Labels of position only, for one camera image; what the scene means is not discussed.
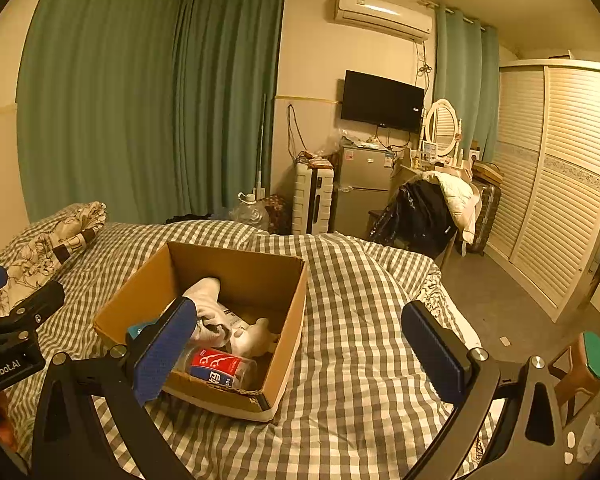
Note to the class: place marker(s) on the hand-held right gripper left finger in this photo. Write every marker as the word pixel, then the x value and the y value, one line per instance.
pixel 165 350

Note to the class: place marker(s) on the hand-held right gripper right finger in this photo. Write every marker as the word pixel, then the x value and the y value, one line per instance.
pixel 432 355

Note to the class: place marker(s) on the teal foil packet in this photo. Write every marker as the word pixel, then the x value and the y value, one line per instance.
pixel 140 329

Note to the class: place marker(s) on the clear floss pick jar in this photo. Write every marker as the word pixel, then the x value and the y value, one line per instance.
pixel 225 367

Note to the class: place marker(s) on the white sock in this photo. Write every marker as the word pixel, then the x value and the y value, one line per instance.
pixel 205 295
pixel 252 337

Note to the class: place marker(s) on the brown cardboard box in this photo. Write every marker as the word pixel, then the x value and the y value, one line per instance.
pixel 240 272

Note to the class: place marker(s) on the person's left hand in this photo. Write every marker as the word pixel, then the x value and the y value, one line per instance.
pixel 5 427

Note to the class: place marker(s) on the floral pillow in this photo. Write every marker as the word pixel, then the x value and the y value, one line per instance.
pixel 35 250

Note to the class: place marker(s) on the white paper scrap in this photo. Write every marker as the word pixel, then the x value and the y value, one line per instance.
pixel 506 340

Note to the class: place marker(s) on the brown suitcase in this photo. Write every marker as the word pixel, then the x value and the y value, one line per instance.
pixel 485 215

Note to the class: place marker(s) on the clear water jug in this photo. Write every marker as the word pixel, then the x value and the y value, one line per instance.
pixel 250 215

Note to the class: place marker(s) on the white padded jacket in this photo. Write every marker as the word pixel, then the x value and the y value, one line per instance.
pixel 460 195

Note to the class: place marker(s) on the wooden stool green seat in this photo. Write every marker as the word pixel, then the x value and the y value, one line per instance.
pixel 595 357

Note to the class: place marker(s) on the brown patterned bag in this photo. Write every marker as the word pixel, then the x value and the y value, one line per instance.
pixel 279 212

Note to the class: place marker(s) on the silver small fridge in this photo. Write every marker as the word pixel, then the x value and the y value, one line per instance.
pixel 360 190

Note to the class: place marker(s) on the brown flat box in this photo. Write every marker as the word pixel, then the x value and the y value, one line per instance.
pixel 487 172

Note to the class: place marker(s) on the white dressing table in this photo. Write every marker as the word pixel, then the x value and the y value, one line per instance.
pixel 410 165

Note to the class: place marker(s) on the white suitcase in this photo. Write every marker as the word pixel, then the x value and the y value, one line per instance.
pixel 310 195

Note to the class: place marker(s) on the white louvered wardrobe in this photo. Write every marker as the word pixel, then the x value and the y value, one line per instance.
pixel 555 170

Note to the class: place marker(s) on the white mop pole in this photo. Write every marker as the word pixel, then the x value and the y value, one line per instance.
pixel 261 145

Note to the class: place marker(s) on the white oval mirror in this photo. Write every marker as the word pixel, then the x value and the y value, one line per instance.
pixel 442 127

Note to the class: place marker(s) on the wide green curtain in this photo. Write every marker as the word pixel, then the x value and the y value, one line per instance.
pixel 130 85

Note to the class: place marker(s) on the clear plastic bag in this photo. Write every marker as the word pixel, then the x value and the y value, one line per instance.
pixel 347 137

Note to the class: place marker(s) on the narrow green curtain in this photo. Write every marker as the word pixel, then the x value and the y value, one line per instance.
pixel 460 85

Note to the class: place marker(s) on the white air conditioner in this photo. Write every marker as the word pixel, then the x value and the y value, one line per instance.
pixel 382 12

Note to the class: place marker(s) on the black wall television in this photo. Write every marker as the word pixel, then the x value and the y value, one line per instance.
pixel 380 100

